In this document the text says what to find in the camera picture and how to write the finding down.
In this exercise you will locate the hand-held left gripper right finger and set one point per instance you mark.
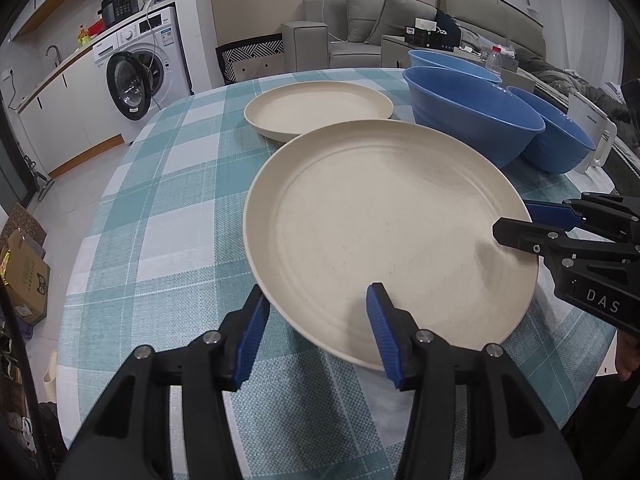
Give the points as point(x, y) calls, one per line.
point(385, 330)

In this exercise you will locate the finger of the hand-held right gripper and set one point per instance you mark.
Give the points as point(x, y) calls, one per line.
point(520, 235)
point(550, 212)

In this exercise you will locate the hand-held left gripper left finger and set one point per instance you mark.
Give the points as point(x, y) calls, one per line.
point(252, 335)

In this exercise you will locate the blue bowl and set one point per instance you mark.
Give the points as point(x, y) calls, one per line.
point(465, 115)
point(560, 135)
point(450, 60)

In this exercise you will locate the cream plate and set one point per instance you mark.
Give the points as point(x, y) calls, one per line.
point(320, 110)
point(375, 220)

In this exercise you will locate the person's right hand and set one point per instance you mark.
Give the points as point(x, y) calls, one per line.
point(629, 357)

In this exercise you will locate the white electric kettle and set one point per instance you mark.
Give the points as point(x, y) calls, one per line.
point(590, 120)

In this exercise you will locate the grey blanket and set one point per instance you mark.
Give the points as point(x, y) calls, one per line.
point(555, 77)

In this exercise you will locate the plastic water bottle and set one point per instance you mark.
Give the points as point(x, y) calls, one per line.
point(494, 62)

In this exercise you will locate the beige slipper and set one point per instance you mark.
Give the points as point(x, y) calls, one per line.
point(50, 375)

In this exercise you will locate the black box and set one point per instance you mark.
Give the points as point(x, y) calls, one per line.
point(425, 37)

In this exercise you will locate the navy cushion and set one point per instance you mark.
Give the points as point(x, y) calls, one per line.
point(447, 22)

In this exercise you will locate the white box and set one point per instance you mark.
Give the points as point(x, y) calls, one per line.
point(425, 23)

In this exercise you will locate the brown cardboard box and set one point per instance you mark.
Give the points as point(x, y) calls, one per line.
point(27, 280)

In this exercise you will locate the grey cushion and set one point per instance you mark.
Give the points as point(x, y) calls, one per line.
point(360, 15)
point(405, 17)

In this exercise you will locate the patterned cardboard box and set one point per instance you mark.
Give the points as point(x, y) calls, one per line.
point(22, 222)

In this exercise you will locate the white kitchen cabinet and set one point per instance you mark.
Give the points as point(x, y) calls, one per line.
point(75, 110)

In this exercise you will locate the grey sofa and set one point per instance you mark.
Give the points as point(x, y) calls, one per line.
point(305, 45)

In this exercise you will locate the white washing machine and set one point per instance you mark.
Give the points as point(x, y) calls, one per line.
point(160, 45)

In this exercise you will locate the yellow bottle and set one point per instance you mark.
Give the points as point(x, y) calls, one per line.
point(84, 39)

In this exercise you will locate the red box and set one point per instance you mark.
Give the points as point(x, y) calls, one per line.
point(97, 27)

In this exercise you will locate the kitchen faucet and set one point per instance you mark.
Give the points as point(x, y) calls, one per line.
point(52, 52)

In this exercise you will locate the black pressure cooker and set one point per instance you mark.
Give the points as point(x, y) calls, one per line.
point(120, 7)

